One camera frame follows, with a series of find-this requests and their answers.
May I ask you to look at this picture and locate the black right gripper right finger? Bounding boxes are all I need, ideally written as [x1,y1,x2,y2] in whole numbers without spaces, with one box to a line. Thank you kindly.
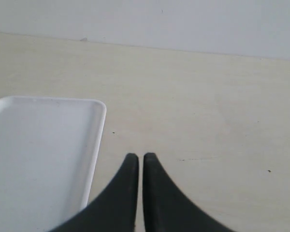
[143,153,231,232]

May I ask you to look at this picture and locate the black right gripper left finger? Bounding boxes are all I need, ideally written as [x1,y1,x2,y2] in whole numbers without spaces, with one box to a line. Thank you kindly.
[52,153,139,232]

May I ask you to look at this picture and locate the white rectangular plastic tray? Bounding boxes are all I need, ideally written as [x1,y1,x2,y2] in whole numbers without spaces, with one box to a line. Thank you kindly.
[0,96,106,232]

